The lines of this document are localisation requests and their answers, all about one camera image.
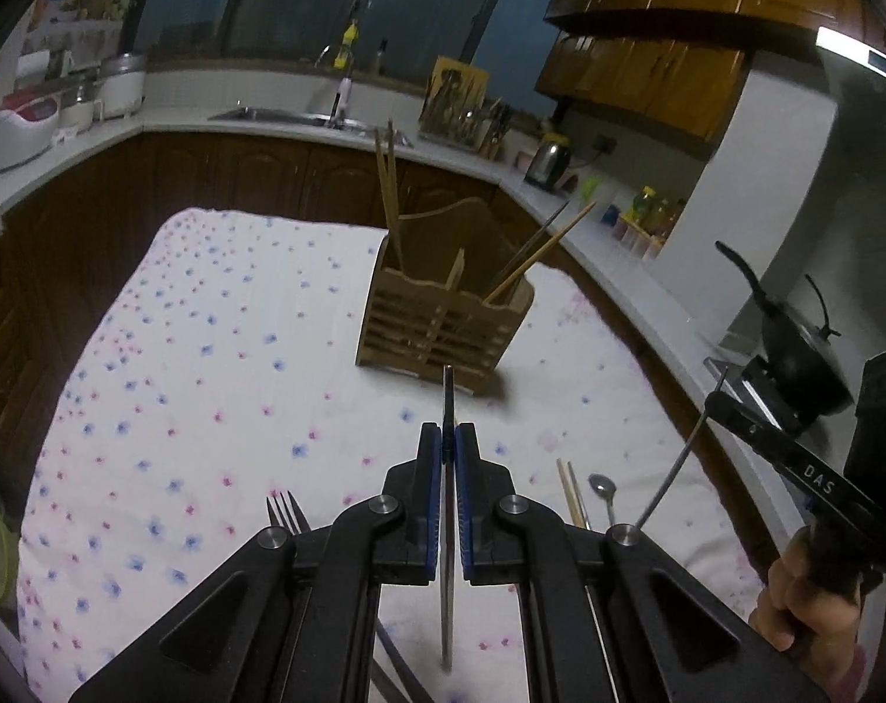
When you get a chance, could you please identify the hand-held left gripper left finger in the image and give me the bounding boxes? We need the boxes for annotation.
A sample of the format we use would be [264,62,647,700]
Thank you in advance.
[69,423,442,703]

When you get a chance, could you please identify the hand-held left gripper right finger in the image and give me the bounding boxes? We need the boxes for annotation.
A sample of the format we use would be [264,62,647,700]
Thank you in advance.
[456,423,828,703]

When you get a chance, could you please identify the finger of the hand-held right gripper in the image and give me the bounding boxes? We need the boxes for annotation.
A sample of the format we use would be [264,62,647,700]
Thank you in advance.
[704,388,864,532]

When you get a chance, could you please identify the metal chopstick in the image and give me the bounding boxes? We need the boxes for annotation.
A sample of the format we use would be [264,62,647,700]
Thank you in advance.
[487,200,570,295]
[438,364,459,673]
[635,365,731,533]

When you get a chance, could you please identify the wooden utensil holder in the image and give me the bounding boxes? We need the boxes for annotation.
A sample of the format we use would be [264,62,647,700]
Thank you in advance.
[354,197,536,398]

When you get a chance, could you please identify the wooden chopstick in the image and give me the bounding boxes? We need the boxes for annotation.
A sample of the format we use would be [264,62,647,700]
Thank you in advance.
[384,119,406,265]
[556,458,587,528]
[566,460,592,530]
[373,124,403,274]
[482,200,598,306]

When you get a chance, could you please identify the person's right hand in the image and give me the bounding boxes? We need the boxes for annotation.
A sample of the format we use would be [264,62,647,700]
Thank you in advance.
[748,527,872,703]

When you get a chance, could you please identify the black wok with lid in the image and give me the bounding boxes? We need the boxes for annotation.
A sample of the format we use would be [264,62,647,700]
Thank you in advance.
[714,239,855,435]

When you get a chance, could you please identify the metal spoon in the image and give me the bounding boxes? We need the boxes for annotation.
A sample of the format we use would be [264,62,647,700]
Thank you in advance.
[587,473,620,533]

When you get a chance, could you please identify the metal fork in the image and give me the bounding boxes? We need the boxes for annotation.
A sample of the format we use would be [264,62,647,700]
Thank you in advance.
[265,490,433,703]

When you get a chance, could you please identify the floral white tablecloth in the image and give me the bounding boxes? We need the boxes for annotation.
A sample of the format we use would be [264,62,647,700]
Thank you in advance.
[14,208,764,703]

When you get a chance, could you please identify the pink seasoning jar set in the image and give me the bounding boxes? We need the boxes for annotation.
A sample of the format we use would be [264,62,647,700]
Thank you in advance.
[611,210,665,262]

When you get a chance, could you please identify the yellow green bottle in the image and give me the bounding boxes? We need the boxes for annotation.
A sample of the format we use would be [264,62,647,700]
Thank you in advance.
[630,186,661,227]

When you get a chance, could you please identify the steel electric kettle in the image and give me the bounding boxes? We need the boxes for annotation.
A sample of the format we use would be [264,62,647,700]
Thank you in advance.
[522,131,573,192]

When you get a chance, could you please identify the kitchen counter with wooden cabinets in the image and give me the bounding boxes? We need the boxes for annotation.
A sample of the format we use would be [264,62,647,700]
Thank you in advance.
[0,106,806,574]

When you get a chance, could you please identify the knife block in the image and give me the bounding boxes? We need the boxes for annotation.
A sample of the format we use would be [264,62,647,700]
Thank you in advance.
[479,98,512,162]

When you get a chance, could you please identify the steel range hood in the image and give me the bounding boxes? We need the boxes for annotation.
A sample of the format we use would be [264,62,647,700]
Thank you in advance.
[815,25,886,98]

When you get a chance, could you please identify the dish rack with cutting board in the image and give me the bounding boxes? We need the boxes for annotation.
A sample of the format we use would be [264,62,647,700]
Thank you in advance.
[418,54,511,160]

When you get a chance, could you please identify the steel kitchen sink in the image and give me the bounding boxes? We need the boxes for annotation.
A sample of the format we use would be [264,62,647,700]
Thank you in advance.
[207,105,416,152]

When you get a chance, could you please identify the steel lidded cooker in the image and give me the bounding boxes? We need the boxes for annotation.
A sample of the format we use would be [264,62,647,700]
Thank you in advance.
[93,51,149,120]

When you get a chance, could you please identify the large kitchen window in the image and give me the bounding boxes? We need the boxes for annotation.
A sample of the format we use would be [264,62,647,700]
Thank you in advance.
[130,0,570,83]

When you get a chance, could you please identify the white lidded pot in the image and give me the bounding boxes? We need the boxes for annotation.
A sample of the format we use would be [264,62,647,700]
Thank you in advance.
[57,79,97,131]

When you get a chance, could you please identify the white rice cooker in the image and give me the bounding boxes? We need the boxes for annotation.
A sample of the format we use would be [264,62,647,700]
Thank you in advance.
[0,90,61,178]

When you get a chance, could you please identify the wooden wall cabinets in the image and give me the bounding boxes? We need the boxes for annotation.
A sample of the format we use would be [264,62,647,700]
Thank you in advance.
[533,0,886,163]

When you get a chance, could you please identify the fruit wall poster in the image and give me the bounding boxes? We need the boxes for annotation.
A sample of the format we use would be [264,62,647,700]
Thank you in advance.
[16,0,141,61]

